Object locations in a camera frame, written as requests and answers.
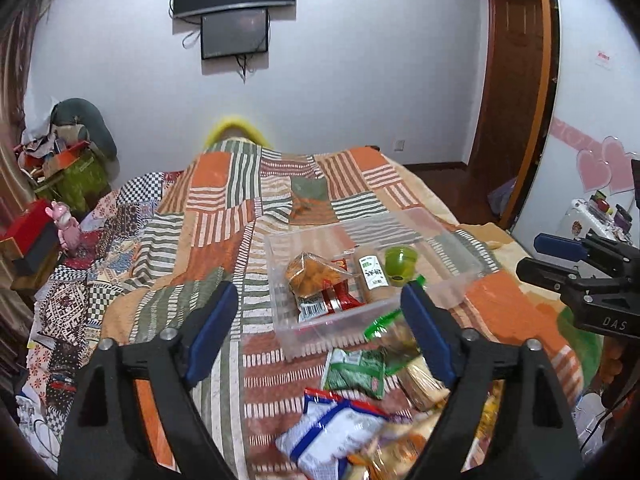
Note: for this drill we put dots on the checkered patchwork quilt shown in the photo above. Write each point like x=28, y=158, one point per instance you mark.
x=75, y=300

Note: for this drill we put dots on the red box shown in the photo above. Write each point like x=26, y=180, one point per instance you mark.
x=30, y=232

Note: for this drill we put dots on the dark grey cushion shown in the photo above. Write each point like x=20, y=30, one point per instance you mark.
x=90, y=120

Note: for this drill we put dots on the clear plastic container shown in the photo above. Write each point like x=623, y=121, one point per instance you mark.
x=312, y=345

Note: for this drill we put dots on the wooden door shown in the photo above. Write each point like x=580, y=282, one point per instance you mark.
x=515, y=85

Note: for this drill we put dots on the white case with stickers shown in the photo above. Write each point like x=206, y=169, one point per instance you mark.
x=580, y=220

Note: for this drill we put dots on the striped patchwork blanket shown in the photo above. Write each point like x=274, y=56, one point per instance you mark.
x=225, y=200

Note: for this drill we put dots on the purple bag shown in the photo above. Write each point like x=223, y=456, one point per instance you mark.
x=505, y=197

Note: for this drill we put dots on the red snack packet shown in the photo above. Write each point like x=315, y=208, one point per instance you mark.
x=341, y=301

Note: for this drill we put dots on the wall socket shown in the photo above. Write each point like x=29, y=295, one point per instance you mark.
x=399, y=144

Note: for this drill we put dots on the pink heart wall decals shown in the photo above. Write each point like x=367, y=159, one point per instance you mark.
x=607, y=165

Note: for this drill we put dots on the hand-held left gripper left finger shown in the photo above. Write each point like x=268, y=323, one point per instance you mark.
x=215, y=317

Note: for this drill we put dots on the beige wafer packet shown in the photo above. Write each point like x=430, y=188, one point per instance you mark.
x=422, y=385

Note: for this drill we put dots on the small black wall monitor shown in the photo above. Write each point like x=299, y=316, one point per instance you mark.
x=234, y=32

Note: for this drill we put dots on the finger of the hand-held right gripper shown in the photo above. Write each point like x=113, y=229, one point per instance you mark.
x=545, y=271
x=557, y=246

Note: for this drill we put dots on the green box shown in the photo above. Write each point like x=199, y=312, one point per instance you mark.
x=75, y=180

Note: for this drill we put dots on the yellow cushion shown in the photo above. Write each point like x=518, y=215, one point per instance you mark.
x=235, y=127

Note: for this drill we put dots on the green white snack packet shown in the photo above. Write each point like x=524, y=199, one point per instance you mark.
x=356, y=370

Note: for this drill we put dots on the pink toy figure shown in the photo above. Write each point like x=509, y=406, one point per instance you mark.
x=67, y=227

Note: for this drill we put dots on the green-topped clear biscuit packet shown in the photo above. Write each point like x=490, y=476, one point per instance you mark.
x=392, y=332

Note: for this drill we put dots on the orange yellow snack packet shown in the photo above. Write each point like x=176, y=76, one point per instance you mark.
x=395, y=452

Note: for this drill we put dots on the white blue snack packet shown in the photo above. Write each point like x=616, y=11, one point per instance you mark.
x=330, y=430

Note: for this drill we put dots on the pile of clutter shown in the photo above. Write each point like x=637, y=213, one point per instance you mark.
x=45, y=145

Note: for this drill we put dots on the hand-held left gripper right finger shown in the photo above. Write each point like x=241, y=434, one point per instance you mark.
x=425, y=320

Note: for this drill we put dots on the brown curtain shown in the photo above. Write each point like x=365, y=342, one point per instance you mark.
x=12, y=85

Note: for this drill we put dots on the red white wall sticker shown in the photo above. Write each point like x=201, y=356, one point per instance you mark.
x=603, y=59

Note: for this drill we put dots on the green jelly cup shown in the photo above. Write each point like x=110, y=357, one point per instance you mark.
x=400, y=262

